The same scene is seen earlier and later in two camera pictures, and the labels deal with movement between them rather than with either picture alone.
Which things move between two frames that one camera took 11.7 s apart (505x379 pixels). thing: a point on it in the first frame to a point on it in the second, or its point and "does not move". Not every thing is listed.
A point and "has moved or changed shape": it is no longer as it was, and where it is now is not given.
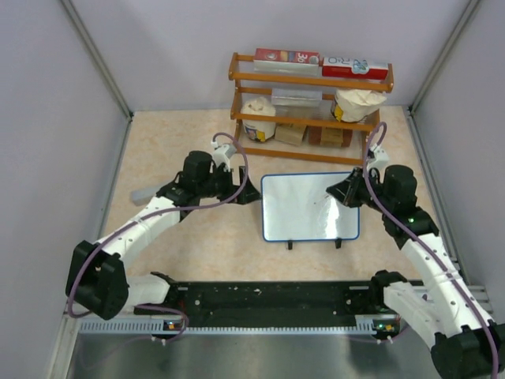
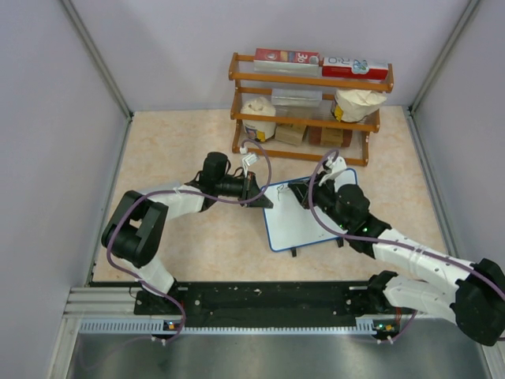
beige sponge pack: x=290 y=133 does not move
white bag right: x=355 y=105 does not move
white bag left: x=259 y=130 does not move
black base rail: x=282 y=303 does not move
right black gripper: x=346 y=190 to x=301 y=189
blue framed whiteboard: x=296 y=207 has moved or changed shape
